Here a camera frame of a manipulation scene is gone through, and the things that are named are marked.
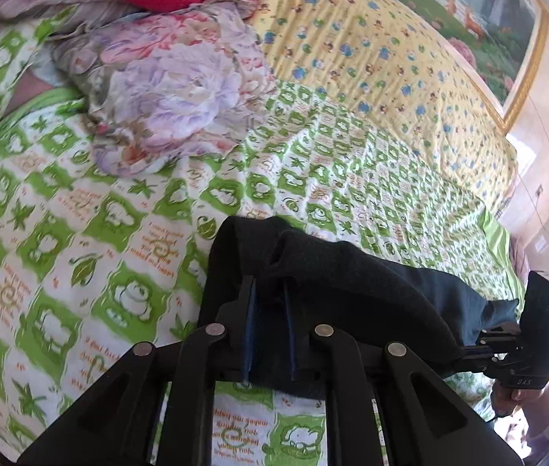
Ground yellow printed blanket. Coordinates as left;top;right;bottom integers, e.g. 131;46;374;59
233;0;520;214

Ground black pants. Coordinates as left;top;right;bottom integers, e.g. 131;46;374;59
199;214;520;399

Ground grey striped cloth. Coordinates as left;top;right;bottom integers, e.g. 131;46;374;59
0;0;149;42

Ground framed landscape wall picture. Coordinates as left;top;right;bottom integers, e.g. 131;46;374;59
325;0;549;134

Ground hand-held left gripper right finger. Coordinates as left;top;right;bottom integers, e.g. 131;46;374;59
281;282;523;466

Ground green printed bed sheet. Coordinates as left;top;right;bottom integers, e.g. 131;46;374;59
0;7;525;466

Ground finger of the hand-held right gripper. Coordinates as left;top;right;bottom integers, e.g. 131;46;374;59
478;327;522;346
451;344;514;366

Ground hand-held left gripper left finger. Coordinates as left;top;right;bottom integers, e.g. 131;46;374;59
16;276;256;466

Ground person's right hand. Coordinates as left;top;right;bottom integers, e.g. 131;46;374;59
492;383;527;421

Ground floral quilt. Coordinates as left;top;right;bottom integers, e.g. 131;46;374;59
44;0;277;178

